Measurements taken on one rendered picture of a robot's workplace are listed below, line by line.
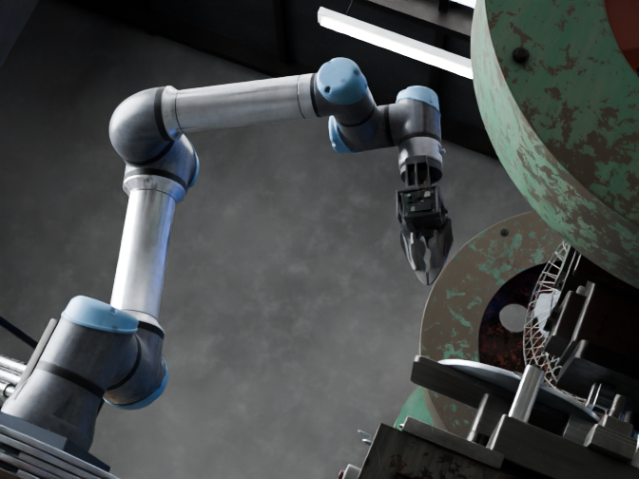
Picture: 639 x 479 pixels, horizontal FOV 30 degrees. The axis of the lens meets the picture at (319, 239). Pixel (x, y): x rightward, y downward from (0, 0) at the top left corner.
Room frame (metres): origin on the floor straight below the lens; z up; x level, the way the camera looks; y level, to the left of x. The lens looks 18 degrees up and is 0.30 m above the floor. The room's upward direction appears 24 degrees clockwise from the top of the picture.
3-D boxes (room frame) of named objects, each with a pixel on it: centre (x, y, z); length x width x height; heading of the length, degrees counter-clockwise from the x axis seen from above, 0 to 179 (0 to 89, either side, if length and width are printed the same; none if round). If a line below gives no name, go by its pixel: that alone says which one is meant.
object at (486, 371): (1.81, -0.39, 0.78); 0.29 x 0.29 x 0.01
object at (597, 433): (1.63, -0.49, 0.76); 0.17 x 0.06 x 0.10; 170
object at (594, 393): (1.79, -0.51, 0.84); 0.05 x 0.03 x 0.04; 170
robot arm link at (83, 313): (1.92, 0.27, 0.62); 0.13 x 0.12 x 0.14; 155
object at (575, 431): (1.79, -0.51, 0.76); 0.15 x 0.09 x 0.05; 170
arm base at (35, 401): (1.92, 0.27, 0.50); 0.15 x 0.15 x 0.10
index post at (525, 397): (1.64, -0.36, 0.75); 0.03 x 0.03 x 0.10; 80
